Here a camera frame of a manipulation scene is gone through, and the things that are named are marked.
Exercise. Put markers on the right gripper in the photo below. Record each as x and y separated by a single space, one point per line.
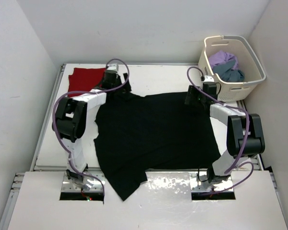
191 91

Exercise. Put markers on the blue-grey t-shirt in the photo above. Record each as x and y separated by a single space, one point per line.
227 74

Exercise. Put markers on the cream laundry basket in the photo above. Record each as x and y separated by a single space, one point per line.
249 64

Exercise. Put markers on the red t-shirt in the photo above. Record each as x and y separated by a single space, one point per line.
85 79

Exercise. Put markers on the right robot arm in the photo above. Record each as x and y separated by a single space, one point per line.
245 135

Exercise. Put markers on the black t-shirt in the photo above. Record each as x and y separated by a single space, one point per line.
153 132

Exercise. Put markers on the purple t-shirt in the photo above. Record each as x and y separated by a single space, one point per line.
221 57

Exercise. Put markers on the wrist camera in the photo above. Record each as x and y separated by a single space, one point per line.
112 67
207 78

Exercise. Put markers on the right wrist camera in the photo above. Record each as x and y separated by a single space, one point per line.
207 78

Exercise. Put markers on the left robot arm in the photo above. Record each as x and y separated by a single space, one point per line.
69 119

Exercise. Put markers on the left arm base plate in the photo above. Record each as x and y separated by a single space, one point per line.
89 184

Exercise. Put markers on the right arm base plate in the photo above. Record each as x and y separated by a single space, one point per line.
199 183

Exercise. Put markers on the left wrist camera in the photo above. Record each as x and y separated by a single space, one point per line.
112 67

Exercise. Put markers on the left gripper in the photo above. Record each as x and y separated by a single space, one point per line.
123 89

